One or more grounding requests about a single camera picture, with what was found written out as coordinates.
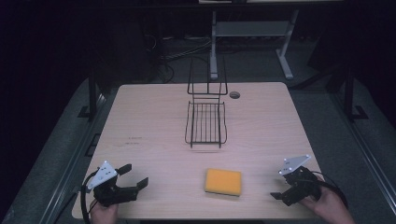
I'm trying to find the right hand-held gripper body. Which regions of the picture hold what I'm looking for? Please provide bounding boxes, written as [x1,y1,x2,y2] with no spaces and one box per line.
[277,154,322,206]

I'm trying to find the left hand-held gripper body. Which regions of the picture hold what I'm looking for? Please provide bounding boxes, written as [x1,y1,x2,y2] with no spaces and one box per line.
[87,160,139,208]

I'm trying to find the yellow sponge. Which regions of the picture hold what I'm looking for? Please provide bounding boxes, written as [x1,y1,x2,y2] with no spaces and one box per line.
[204,168,243,198]

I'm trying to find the black wire rack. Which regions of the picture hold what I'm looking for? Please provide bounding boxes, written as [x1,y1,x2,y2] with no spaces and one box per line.
[184,55,229,149]

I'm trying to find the person's left hand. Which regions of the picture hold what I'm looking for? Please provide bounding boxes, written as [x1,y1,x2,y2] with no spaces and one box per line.
[90,200,120,224]

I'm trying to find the person's right hand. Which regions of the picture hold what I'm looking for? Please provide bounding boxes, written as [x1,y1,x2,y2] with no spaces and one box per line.
[299,182,357,224]

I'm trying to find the black cable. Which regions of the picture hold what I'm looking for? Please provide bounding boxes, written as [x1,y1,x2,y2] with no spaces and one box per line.
[311,170,349,210]
[79,171,98,224]

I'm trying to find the aluminium frame rail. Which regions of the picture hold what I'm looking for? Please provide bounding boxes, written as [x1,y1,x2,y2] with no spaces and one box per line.
[38,92,108,224]
[330,90,396,216]

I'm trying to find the black metal post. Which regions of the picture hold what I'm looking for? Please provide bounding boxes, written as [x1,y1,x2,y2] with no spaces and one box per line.
[77,69,100,121]
[342,66,370,122]

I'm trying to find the bundle of floor cables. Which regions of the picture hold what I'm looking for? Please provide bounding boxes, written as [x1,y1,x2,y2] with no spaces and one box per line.
[144,33,213,84]

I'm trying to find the white metal desk frame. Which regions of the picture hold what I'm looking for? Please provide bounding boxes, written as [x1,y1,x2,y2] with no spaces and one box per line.
[209,8,301,81]

